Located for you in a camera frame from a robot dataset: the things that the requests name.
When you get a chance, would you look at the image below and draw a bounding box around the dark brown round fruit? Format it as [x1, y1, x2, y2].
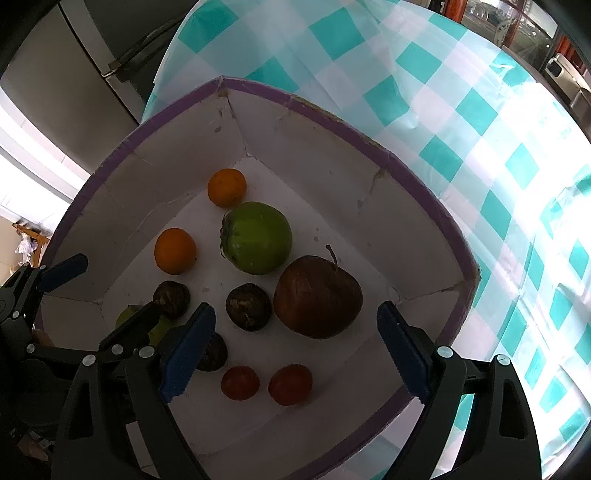
[196, 331, 228, 372]
[153, 281, 191, 320]
[226, 283, 272, 332]

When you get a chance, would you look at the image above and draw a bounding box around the white purple-rimmed cardboard box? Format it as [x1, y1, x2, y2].
[34, 76, 481, 480]

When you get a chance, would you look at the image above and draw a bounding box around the wooden glass display cabinet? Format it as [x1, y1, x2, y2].
[443, 0, 591, 116]

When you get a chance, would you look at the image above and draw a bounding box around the large green round fruit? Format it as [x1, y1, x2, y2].
[220, 201, 293, 276]

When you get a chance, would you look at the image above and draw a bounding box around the teal white checkered tablecloth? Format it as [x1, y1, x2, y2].
[141, 0, 591, 480]

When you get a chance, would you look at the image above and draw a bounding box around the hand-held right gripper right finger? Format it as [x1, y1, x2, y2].
[376, 300, 541, 480]

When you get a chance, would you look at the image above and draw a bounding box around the dark red apple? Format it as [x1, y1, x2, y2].
[273, 244, 363, 340]

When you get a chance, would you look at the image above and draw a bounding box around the orange mandarin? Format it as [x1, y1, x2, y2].
[207, 168, 247, 208]
[154, 228, 198, 274]

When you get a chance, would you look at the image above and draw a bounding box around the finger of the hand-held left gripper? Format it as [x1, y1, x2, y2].
[0, 253, 89, 346]
[98, 301, 160, 358]

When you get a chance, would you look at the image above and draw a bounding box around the wooden rack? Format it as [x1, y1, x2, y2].
[11, 222, 51, 269]

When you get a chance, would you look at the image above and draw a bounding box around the small yellow-green fruit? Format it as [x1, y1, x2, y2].
[115, 305, 185, 347]

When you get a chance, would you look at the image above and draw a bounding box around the red tomato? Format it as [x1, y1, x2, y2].
[221, 366, 260, 400]
[268, 364, 313, 406]

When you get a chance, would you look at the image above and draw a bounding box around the grey refrigerator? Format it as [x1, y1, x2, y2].
[0, 0, 199, 125]

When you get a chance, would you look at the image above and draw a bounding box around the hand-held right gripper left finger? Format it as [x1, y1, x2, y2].
[51, 302, 217, 480]

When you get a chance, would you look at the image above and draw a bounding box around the white appliance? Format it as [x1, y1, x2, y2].
[545, 53, 588, 103]

